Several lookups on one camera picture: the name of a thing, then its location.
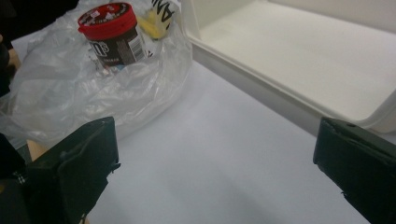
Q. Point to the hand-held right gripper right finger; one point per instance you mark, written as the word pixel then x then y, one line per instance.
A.
pixel 361 161

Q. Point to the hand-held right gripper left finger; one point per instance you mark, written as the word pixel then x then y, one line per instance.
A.
pixel 77 168

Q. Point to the clear plastic bag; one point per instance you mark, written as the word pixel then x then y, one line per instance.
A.
pixel 77 96

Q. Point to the white plastic bin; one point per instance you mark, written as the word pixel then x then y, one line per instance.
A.
pixel 295 62

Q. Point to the red-lidded dark can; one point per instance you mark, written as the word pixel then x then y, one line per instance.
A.
pixel 113 37

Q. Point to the white table mat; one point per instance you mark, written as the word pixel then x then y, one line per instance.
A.
pixel 211 155

